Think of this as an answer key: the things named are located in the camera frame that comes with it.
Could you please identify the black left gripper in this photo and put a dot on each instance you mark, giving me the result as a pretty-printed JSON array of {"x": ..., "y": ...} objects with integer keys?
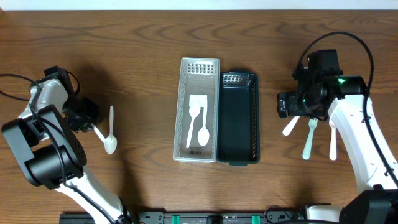
[{"x": 83, "y": 121}]

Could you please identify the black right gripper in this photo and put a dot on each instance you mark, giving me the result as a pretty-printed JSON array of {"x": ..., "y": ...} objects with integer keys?
[{"x": 292, "y": 109}]

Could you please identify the mint green plastic fork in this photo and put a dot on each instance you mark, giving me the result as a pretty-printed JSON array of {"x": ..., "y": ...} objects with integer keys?
[{"x": 312, "y": 124}]

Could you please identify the white plastic spoon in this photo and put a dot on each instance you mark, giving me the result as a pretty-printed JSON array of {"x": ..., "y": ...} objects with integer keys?
[
  {"x": 98, "y": 133},
  {"x": 111, "y": 141},
  {"x": 203, "y": 134},
  {"x": 194, "y": 111}
]

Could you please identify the pink plastic spoon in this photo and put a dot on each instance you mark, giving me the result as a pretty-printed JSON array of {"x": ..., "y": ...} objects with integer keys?
[{"x": 290, "y": 126}]

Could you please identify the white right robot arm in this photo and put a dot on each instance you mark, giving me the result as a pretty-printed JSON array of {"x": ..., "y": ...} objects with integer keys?
[{"x": 374, "y": 165}]

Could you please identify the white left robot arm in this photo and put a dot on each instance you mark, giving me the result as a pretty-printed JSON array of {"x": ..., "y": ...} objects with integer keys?
[{"x": 43, "y": 141}]

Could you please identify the pink plastic fork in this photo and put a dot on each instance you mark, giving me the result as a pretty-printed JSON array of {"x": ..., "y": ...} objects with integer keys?
[{"x": 333, "y": 147}]

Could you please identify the black plastic mesh basket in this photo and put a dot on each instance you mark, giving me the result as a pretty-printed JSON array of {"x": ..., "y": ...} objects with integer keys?
[{"x": 238, "y": 119}]

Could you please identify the clear plastic mesh basket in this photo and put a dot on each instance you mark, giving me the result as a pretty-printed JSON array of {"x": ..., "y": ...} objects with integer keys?
[{"x": 199, "y": 81}]

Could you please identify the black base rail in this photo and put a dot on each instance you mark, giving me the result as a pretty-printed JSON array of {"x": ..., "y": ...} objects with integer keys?
[{"x": 271, "y": 215}]

